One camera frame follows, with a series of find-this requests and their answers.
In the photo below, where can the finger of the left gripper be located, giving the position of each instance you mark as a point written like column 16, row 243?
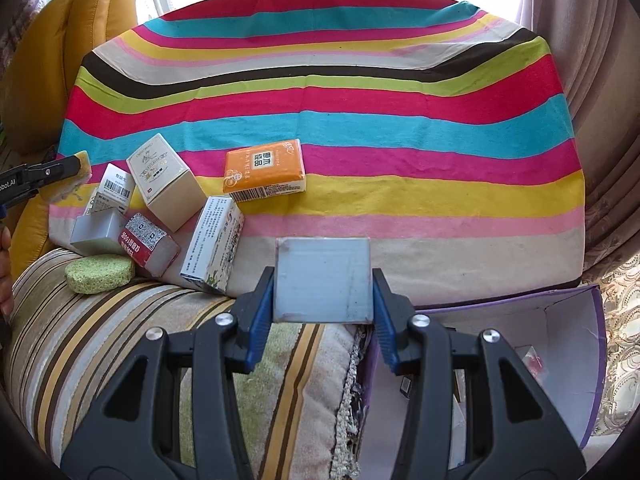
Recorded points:
column 49, row 172

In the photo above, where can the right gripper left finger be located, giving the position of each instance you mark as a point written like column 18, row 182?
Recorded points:
column 131, row 430

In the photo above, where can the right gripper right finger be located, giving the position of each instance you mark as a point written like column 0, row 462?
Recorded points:
column 513, row 431

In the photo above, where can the yellow sponge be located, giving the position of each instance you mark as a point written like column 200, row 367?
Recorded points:
column 68, row 185

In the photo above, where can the white barcode medicine box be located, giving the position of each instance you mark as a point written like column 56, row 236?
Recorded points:
column 114, row 191

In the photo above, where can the grey plain box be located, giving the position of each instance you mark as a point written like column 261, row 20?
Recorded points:
column 98, row 233

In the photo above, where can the green round sponge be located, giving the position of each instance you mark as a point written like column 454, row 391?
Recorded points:
column 101, row 273

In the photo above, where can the cream herbal tall box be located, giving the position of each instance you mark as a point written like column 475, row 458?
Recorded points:
column 167, row 185

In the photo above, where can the red QR code box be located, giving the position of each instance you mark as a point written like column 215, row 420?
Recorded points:
column 151, row 247

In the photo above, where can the white green-edged box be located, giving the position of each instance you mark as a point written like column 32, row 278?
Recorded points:
column 208, row 261

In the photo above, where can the plain white cube box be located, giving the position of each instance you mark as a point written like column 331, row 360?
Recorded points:
column 323, row 280

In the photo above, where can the orange tissue pack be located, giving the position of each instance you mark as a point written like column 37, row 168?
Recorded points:
column 263, row 171

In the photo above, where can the large white pink-flower box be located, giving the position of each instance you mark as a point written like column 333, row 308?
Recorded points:
column 533, row 362

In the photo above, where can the person's left hand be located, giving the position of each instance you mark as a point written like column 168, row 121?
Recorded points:
column 6, row 294

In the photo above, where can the purple open cardboard box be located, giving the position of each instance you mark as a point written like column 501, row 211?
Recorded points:
column 566, row 327

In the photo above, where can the striped plush cushion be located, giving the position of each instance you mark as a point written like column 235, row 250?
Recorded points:
column 300, row 408

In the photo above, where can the yellow leather armchair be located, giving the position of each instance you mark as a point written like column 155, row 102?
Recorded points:
column 36, row 80

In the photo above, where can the white lace curtain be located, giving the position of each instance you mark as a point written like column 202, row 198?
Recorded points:
column 620, row 397

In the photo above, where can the rainbow striped cloth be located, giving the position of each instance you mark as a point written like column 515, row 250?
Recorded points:
column 438, row 131

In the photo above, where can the beige patterned curtain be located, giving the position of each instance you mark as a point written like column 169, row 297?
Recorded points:
column 596, row 48

